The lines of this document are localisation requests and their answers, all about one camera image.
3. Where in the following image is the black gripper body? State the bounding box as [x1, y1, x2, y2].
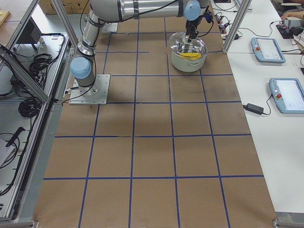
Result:
[185, 20, 198, 33]

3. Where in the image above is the glass pot lid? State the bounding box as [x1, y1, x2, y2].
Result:
[169, 32, 208, 57]

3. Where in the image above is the yellow corn cob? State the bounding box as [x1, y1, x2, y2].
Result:
[180, 53, 202, 60]

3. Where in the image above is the pale green steel pot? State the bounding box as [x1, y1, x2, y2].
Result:
[171, 51, 208, 73]

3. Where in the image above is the far blue teach pendant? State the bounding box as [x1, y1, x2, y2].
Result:
[250, 38, 285, 64]

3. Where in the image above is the blue teach pendant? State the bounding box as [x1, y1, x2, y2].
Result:
[269, 78, 304, 114]
[250, 38, 285, 64]

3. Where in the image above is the black power adapter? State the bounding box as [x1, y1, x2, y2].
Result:
[243, 103, 264, 115]

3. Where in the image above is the near blue teach pendant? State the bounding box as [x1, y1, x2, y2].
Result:
[269, 78, 304, 114]

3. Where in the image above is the brown paper table cover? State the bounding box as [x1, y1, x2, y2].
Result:
[33, 18, 276, 228]

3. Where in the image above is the cardboard box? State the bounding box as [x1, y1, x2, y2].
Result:
[38, 0, 90, 15]

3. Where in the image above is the aluminium frame post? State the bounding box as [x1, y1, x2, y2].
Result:
[223, 0, 251, 54]

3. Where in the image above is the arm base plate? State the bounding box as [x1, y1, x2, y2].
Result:
[102, 23, 118, 33]
[68, 75, 111, 105]

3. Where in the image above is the black cable bundle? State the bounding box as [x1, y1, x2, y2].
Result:
[18, 97, 41, 118]

